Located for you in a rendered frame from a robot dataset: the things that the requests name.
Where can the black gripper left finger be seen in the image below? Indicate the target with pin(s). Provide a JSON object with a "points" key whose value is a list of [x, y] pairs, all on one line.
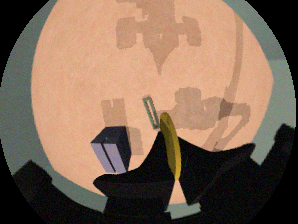
{"points": [[154, 178]]}

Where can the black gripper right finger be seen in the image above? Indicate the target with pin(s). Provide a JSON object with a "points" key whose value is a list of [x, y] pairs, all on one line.
{"points": [[200, 168]]}

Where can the gold coin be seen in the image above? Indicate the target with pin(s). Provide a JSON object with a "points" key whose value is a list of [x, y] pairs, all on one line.
{"points": [[168, 129]]}

